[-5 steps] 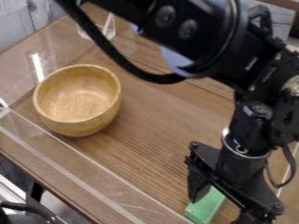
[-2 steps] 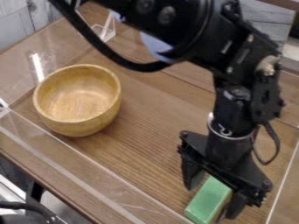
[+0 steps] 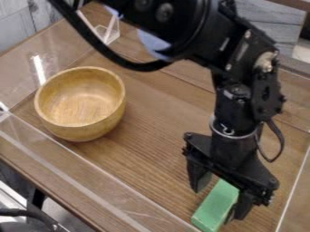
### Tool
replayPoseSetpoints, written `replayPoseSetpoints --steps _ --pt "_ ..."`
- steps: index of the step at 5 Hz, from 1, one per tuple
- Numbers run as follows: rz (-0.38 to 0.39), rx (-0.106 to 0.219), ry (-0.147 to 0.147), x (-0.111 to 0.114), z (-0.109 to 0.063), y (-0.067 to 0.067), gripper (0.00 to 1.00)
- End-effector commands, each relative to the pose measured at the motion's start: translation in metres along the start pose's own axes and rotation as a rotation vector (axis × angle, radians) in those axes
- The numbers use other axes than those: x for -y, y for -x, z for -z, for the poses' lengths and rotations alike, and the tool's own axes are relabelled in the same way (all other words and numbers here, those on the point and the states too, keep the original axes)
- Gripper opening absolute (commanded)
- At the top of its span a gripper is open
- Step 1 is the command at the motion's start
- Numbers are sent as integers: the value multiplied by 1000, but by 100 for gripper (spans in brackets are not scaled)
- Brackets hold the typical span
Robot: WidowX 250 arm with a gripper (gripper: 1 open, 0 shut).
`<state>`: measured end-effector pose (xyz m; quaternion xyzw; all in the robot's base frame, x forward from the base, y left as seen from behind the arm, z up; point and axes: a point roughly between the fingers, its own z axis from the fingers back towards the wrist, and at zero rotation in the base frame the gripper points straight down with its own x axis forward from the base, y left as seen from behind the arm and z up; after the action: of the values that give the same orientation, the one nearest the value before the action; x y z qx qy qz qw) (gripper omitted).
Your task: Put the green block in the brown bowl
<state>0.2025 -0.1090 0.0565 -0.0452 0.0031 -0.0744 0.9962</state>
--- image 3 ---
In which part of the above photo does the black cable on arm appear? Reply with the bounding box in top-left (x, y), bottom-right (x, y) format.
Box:
top-left (253, 119), bottom-right (285, 164)

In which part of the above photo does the black table leg bracket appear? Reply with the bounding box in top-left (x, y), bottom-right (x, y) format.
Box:
top-left (28, 188), bottom-right (70, 232)

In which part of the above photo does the brown wooden bowl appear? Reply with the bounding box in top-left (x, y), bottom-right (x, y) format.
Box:
top-left (33, 66), bottom-right (125, 142)

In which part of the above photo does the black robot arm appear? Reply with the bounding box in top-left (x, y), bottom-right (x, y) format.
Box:
top-left (48, 0), bottom-right (285, 220)

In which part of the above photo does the green rectangular block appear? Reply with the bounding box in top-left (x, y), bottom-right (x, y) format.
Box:
top-left (191, 180), bottom-right (239, 232)

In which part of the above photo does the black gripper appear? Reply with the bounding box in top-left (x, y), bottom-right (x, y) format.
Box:
top-left (183, 132), bottom-right (279, 220)

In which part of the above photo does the black cable under table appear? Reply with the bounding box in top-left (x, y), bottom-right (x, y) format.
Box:
top-left (0, 208), bottom-right (61, 232)

